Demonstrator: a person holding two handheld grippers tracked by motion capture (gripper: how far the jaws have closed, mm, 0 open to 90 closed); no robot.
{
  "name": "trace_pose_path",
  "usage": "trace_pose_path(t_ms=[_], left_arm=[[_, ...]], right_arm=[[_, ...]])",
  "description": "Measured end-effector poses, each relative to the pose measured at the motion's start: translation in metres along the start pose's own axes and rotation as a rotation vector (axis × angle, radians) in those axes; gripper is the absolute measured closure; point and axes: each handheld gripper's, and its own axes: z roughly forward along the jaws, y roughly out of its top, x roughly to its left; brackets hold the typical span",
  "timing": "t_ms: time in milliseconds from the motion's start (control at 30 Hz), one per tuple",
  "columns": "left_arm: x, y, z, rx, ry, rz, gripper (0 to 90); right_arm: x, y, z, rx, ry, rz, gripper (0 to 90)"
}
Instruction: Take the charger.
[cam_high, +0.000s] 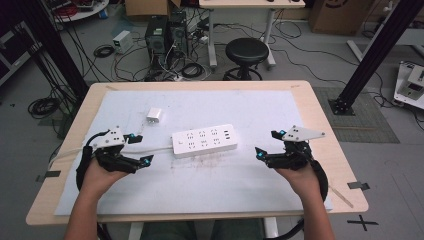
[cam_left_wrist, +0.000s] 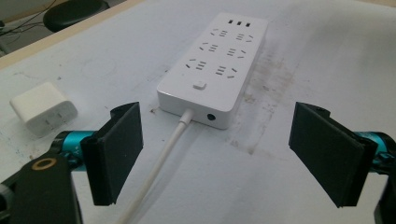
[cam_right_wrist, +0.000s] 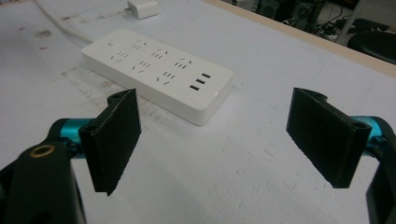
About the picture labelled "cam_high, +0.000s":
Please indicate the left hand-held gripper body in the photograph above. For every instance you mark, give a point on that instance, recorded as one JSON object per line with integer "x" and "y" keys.
{"x": 107, "y": 140}

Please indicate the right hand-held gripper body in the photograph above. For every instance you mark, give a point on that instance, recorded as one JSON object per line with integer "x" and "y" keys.
{"x": 296, "y": 155}

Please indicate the white charger plug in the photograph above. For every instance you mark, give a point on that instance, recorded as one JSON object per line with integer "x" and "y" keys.
{"x": 154, "y": 115}

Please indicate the white power strip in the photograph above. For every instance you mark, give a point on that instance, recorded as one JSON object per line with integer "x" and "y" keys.
{"x": 205, "y": 140}

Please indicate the person's right hand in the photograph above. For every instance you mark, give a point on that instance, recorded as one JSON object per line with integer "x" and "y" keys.
{"x": 305, "y": 183}

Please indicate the person's left hand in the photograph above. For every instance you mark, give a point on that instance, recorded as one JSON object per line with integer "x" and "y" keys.
{"x": 98, "y": 181}

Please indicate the thin wooden stick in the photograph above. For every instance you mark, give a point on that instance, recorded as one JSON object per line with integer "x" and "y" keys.
{"x": 341, "y": 197}

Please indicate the white table mat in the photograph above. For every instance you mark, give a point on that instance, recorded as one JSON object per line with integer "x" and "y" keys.
{"x": 206, "y": 186}

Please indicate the black tape strip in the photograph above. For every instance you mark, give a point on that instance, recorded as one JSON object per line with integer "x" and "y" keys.
{"x": 48, "y": 175}
{"x": 358, "y": 185}

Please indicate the white table leg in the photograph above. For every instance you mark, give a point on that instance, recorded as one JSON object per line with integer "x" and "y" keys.
{"x": 270, "y": 228}
{"x": 135, "y": 231}

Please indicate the grey floor mat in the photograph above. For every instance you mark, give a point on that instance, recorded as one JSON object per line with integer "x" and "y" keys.
{"x": 366, "y": 120}

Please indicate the black round stool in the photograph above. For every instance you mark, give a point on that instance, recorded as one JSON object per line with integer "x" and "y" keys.
{"x": 246, "y": 50}

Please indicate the black tape cross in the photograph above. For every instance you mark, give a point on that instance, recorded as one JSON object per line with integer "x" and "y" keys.
{"x": 362, "y": 222}

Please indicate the white power supply box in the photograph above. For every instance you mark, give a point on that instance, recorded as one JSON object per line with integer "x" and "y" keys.
{"x": 122, "y": 41}

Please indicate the black computer tower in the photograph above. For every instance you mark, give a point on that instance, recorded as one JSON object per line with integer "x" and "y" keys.
{"x": 178, "y": 33}
{"x": 156, "y": 43}

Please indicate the round white table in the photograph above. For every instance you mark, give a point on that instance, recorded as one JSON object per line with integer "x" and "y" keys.
{"x": 80, "y": 11}

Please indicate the large cardboard box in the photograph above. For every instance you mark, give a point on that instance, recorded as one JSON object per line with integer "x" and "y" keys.
{"x": 338, "y": 16}

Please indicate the white desk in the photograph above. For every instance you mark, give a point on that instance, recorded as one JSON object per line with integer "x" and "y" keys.
{"x": 250, "y": 3}

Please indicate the white machine base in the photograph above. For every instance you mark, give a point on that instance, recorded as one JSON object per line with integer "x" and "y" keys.
{"x": 411, "y": 85}

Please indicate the black aluminium frame post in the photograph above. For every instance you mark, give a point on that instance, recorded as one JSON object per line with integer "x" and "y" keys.
{"x": 376, "y": 53}
{"x": 56, "y": 50}

